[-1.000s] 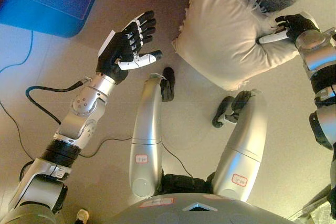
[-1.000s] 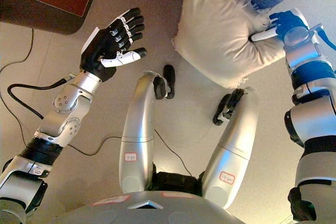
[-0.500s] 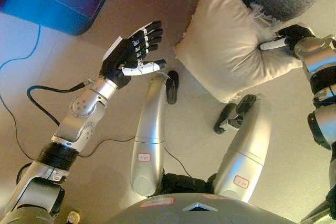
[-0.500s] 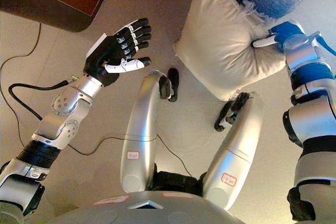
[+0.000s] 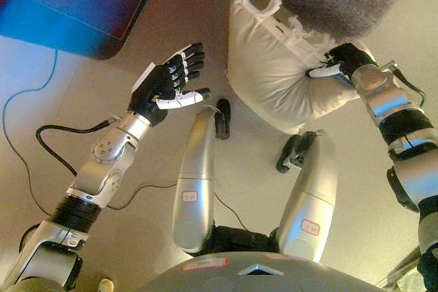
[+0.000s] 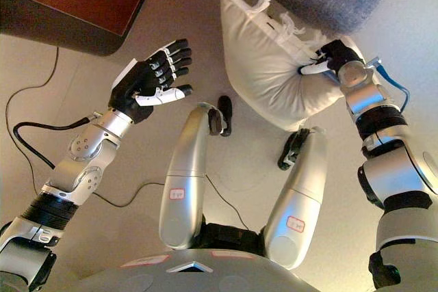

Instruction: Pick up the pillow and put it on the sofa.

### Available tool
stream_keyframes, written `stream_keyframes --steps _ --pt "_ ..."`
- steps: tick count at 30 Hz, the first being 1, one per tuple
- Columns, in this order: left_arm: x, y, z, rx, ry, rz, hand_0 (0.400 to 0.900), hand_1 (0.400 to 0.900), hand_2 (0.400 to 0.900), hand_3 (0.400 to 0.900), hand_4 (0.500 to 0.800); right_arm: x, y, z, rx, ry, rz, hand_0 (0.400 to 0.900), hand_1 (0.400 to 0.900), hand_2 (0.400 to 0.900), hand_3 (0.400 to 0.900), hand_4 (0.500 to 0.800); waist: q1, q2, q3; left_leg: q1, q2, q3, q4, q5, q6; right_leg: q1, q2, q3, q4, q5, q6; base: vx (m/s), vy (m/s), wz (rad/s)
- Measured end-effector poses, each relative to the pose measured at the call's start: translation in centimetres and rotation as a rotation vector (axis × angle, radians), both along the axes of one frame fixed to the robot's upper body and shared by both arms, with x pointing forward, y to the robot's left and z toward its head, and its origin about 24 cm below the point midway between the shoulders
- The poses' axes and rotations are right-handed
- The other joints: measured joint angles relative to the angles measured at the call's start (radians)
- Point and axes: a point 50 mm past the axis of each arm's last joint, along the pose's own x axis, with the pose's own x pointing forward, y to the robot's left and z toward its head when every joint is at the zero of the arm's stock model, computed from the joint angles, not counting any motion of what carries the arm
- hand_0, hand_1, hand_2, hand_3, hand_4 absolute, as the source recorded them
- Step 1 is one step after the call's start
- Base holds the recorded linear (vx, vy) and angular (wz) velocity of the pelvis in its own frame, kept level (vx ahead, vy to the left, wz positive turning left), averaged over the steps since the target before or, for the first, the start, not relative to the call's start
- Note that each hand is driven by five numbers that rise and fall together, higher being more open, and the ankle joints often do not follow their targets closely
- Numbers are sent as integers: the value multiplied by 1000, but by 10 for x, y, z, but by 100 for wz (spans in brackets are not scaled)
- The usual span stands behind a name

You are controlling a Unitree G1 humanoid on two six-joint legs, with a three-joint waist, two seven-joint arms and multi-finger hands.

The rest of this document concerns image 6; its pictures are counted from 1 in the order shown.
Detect dark wooden cabinet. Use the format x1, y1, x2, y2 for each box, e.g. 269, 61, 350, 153
0, 0, 164, 57

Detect white fringed pillow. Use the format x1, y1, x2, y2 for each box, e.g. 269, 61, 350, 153
218, 0, 364, 132

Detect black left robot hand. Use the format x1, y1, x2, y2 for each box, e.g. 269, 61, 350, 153
107, 38, 194, 125

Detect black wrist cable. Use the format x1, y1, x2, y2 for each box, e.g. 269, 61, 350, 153
12, 116, 94, 170

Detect thin black floor cable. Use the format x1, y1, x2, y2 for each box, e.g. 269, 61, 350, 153
4, 45, 168, 209

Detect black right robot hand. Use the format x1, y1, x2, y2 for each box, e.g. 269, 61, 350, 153
298, 39, 366, 77

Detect blue wrist cable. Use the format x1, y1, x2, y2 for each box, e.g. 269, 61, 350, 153
324, 55, 411, 114

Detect grey robot torso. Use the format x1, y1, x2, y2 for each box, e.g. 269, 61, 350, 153
70, 248, 322, 292

